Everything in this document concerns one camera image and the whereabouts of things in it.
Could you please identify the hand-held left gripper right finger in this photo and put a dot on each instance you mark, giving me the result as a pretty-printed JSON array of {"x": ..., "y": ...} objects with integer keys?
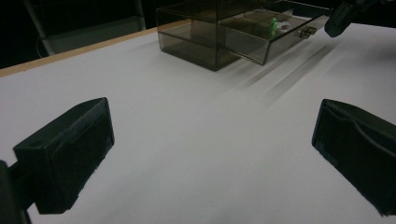
[{"x": 358, "y": 149}]

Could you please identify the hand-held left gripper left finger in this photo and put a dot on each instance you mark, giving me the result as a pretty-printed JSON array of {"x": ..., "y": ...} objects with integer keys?
[{"x": 65, "y": 155}]

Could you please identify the small green white plastic piece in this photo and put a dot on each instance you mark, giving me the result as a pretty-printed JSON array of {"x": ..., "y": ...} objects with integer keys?
[{"x": 274, "y": 25}]

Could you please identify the smoked clear plastic drawer box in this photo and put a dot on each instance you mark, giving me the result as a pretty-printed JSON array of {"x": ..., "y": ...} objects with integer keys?
[{"x": 186, "y": 40}]

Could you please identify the white board sheet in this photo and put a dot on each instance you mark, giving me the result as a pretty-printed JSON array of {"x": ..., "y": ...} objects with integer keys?
[{"x": 193, "y": 140}]

